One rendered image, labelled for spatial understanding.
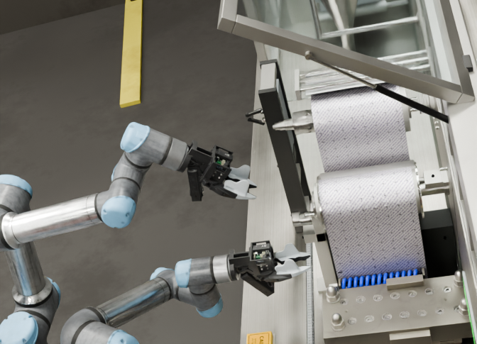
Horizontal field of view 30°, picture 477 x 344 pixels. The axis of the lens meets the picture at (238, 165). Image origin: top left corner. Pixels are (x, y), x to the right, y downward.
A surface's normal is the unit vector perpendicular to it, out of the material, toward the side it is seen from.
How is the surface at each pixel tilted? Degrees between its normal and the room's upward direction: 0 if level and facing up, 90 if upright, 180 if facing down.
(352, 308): 0
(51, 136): 0
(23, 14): 90
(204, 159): 90
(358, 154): 92
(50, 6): 90
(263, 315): 0
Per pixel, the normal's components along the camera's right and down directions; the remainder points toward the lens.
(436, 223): -0.23, -0.75
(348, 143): -0.04, 0.66
